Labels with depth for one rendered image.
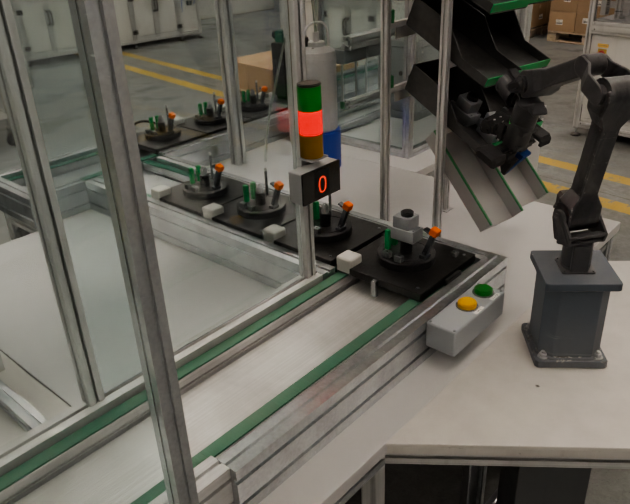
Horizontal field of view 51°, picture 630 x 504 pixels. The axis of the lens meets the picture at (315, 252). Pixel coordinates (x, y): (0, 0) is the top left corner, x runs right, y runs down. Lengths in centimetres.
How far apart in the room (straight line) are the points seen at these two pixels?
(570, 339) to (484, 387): 20
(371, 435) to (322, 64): 145
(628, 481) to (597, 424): 119
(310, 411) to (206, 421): 20
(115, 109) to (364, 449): 78
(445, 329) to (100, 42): 93
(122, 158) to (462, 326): 87
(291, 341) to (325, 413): 26
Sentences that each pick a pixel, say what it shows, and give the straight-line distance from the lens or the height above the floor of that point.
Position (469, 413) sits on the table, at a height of 86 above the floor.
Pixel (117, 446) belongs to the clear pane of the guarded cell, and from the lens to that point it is 85.
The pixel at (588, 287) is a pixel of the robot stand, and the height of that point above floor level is 105.
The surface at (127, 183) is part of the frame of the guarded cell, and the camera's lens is 71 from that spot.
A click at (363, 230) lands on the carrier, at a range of 174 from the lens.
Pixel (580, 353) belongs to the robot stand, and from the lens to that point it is 148.
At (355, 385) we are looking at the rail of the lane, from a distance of 124.
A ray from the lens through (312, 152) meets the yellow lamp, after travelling 139.
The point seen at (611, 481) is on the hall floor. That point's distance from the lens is 252.
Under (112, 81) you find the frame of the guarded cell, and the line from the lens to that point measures 69.
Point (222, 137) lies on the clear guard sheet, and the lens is 127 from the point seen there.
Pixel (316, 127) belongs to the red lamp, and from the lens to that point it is 138.
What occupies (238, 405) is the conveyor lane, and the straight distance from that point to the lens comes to 126.
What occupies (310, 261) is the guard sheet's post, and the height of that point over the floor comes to 100.
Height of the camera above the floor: 172
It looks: 27 degrees down
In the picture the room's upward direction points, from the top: 3 degrees counter-clockwise
